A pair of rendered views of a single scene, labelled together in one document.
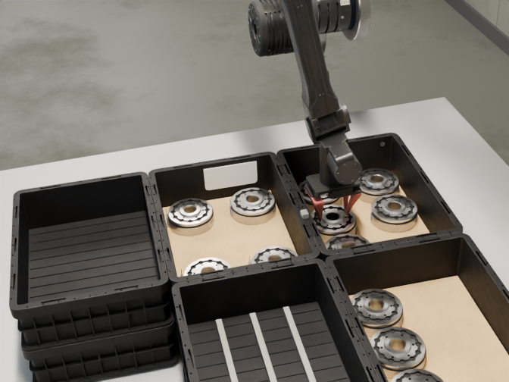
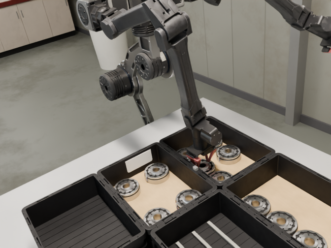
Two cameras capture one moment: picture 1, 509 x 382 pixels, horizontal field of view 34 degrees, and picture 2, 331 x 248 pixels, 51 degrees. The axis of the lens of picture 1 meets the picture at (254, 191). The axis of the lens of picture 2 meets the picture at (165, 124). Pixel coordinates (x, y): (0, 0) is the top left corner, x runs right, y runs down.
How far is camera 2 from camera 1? 56 cm
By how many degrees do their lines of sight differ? 17
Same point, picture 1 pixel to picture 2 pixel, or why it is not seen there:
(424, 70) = (164, 93)
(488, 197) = (251, 135)
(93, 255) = (82, 230)
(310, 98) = (189, 104)
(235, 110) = (87, 133)
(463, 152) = (227, 118)
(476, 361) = (318, 215)
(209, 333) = not seen: outside the picture
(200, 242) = (139, 201)
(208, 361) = not seen: outside the picture
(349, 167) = (216, 136)
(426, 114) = not seen: hidden behind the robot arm
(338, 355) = (250, 238)
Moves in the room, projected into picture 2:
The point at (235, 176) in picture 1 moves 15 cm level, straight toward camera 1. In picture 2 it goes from (141, 161) to (155, 180)
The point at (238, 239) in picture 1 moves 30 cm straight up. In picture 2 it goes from (158, 193) to (147, 130)
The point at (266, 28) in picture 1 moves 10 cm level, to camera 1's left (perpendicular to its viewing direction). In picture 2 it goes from (113, 85) to (97, 90)
